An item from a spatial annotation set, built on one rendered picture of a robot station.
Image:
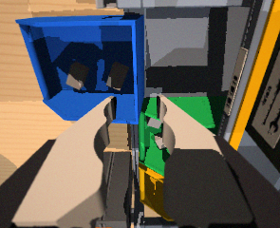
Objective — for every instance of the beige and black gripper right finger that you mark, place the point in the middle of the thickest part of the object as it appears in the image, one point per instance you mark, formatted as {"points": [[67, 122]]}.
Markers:
{"points": [[207, 183]]}

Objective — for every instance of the orange flat bar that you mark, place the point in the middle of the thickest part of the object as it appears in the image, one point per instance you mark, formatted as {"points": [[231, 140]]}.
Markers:
{"points": [[259, 66]]}

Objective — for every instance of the green open bin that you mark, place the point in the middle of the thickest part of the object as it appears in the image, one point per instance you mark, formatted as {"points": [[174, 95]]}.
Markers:
{"points": [[206, 110]]}

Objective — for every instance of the yellow open bin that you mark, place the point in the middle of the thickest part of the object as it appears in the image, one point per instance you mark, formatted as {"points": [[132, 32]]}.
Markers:
{"points": [[151, 187]]}

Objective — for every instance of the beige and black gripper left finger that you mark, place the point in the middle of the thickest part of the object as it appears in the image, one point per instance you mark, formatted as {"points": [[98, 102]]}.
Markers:
{"points": [[62, 185]]}

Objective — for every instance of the blue bin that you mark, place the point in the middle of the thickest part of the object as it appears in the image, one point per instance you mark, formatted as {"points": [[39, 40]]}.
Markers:
{"points": [[98, 41]]}

